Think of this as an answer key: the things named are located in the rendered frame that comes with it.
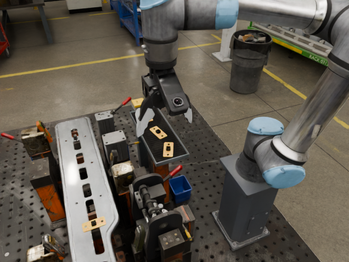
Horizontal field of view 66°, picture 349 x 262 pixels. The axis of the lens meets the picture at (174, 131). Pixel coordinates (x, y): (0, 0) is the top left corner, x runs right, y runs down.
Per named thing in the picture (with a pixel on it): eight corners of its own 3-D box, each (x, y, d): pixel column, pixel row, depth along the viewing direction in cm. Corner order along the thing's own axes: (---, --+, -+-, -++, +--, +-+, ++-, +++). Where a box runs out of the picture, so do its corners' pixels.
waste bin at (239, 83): (217, 82, 388) (223, 31, 342) (249, 76, 403) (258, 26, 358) (236, 100, 352) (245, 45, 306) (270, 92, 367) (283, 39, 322)
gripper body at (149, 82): (169, 90, 73) (168, 47, 65) (182, 106, 67) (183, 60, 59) (142, 96, 71) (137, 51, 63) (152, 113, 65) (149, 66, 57)
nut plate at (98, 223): (83, 233, 97) (82, 231, 96) (81, 224, 100) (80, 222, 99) (106, 224, 100) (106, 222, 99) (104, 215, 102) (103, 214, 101)
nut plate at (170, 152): (164, 142, 111) (164, 140, 110) (173, 142, 111) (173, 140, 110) (162, 157, 104) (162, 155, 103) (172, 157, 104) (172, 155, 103)
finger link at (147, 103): (148, 121, 69) (165, 93, 66) (150, 125, 68) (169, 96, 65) (132, 115, 66) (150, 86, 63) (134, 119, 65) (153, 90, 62)
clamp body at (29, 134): (38, 178, 157) (15, 129, 134) (65, 170, 161) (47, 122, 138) (39, 192, 149) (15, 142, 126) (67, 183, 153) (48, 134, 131)
